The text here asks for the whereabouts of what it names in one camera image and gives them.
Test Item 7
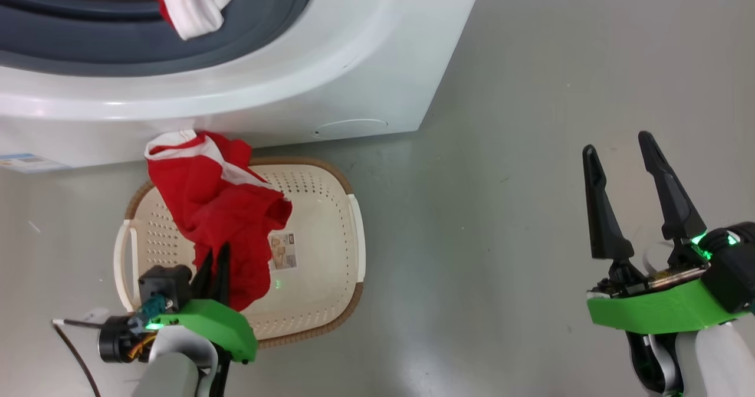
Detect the blue energy label sticker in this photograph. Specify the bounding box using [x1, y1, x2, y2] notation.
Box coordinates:
[0, 152, 70, 175]

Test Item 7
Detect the red garment white trim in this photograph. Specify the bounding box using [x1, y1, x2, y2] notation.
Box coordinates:
[145, 129, 293, 313]

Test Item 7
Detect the round white filter cover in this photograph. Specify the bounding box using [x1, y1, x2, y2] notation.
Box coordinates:
[311, 118, 389, 139]

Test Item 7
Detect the white front-load washing machine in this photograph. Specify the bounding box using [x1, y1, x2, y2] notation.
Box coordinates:
[0, 0, 489, 173]

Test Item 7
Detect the cream perforated basket brown rim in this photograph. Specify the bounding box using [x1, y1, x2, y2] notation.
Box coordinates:
[113, 156, 367, 350]

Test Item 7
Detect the white and red garment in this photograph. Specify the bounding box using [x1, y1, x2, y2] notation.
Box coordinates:
[137, 0, 255, 41]

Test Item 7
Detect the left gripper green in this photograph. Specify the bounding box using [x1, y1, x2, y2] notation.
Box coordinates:
[155, 243, 259, 364]

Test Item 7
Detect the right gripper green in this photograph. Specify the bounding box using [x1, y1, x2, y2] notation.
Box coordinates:
[582, 130, 754, 335]

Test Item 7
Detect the grey rubber door seal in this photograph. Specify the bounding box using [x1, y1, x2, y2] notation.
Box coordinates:
[0, 0, 319, 78]

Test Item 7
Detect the printed paper basket sticker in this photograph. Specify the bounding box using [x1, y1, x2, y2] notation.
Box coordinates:
[268, 232, 298, 271]

